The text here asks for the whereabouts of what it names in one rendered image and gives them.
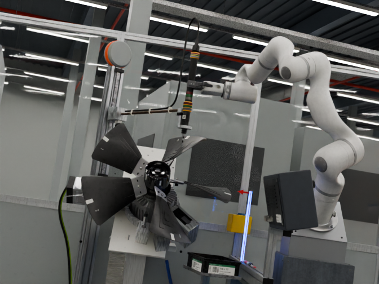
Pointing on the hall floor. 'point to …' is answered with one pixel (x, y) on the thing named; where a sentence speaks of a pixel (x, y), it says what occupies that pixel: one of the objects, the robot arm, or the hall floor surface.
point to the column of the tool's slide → (79, 276)
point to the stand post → (134, 269)
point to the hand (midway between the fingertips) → (190, 84)
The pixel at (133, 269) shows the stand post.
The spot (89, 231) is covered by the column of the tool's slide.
